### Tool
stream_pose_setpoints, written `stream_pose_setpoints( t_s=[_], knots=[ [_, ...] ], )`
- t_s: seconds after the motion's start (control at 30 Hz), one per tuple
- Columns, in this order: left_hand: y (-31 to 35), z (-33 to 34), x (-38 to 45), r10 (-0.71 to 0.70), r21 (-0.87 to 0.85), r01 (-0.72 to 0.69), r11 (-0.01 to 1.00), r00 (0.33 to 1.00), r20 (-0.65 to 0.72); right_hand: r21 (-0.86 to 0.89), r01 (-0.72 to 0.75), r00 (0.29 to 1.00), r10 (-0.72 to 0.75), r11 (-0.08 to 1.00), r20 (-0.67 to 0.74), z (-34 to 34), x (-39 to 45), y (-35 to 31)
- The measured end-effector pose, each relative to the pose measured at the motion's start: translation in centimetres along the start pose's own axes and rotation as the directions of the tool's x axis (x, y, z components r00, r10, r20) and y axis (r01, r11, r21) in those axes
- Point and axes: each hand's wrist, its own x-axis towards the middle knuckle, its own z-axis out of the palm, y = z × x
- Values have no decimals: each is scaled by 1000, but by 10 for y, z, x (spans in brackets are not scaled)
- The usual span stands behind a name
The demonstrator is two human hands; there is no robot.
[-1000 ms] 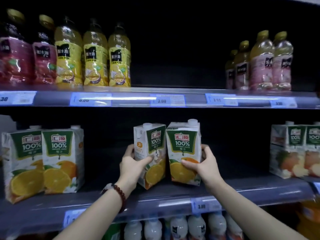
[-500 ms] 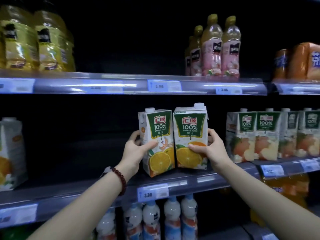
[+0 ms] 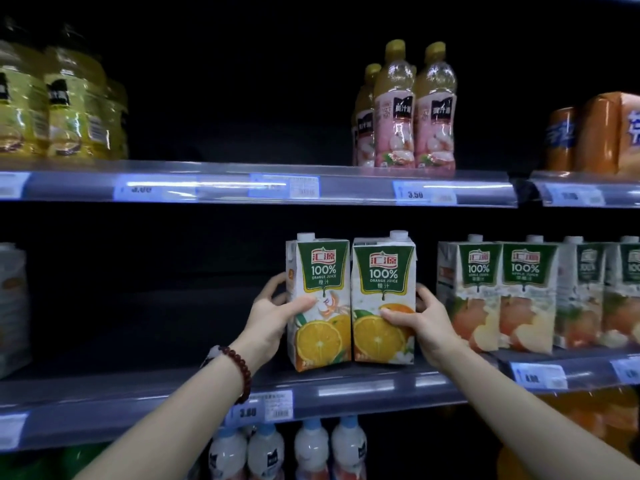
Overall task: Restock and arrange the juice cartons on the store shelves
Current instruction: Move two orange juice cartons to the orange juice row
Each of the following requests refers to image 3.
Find row of orange soda bottles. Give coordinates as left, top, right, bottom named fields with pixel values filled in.
left=495, top=387, right=640, bottom=480

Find person's left hand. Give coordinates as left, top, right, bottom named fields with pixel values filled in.
left=232, top=272, right=319, bottom=375

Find person's left forearm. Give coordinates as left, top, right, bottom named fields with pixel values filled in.
left=75, top=344, right=259, bottom=480

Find dark red bead bracelet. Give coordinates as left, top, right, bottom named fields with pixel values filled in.
left=219, top=345, right=253, bottom=405

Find person's right forearm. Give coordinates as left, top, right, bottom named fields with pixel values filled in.
left=439, top=339, right=640, bottom=480

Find row of yellow drink bottles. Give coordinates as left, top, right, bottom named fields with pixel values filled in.
left=0, top=24, right=129, bottom=161

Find person's right hand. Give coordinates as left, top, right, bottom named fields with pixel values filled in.
left=379, top=283, right=466, bottom=371

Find orange soda multipack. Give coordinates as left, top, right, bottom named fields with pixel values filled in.
left=545, top=107, right=579, bottom=171
left=573, top=92, right=640, bottom=177

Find green drink bottles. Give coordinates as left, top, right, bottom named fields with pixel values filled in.
left=0, top=442, right=111, bottom=480

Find row of white drink bottles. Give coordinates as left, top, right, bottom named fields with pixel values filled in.
left=207, top=415, right=369, bottom=480

